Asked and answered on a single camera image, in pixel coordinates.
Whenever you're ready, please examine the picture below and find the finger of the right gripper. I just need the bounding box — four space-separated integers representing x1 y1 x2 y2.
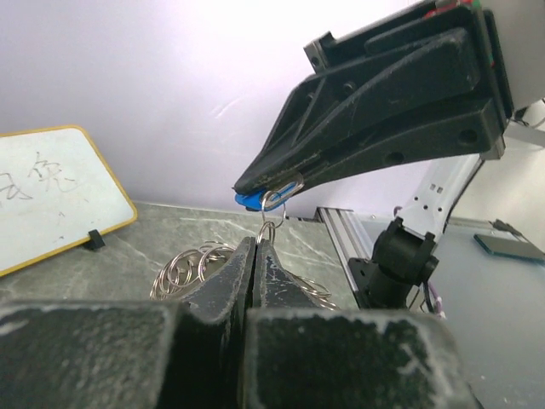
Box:
234 6 496 193
303 98 507 190

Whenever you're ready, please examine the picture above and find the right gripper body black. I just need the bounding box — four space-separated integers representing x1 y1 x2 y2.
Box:
304 1 513 158

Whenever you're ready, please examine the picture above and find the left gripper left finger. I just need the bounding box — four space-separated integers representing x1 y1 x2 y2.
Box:
0 236 256 409

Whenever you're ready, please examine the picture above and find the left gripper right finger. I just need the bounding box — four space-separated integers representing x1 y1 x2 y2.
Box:
242 241 479 408

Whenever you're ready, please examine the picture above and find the metal disc keyring holder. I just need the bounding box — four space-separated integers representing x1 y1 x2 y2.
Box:
148 206 333 310

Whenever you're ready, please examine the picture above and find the blue key tag with key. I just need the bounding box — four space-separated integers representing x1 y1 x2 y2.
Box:
234 174 305 212

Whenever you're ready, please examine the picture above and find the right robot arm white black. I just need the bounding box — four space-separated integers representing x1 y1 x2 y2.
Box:
234 1 544 308

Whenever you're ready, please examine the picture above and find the dark smartphone on table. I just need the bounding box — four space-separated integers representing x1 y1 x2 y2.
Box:
473 234 544 264

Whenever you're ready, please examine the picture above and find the aluminium rail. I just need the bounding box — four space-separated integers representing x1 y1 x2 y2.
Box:
315 206 397 310

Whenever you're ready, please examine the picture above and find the whiteboard with yellow frame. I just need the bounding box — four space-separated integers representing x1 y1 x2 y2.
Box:
1 125 138 275

